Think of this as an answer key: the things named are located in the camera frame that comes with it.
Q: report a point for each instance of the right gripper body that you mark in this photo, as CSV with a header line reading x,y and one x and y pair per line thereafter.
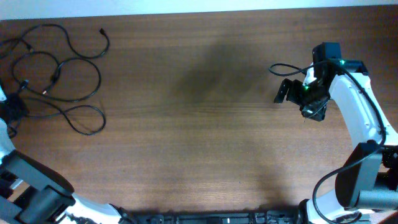
x,y
308,98

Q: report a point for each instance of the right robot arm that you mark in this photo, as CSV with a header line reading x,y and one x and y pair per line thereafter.
x,y
367,182

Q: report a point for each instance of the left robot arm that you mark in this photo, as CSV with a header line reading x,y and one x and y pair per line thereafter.
x,y
33,193

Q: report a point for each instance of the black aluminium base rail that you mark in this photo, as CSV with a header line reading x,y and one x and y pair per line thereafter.
x,y
264,217

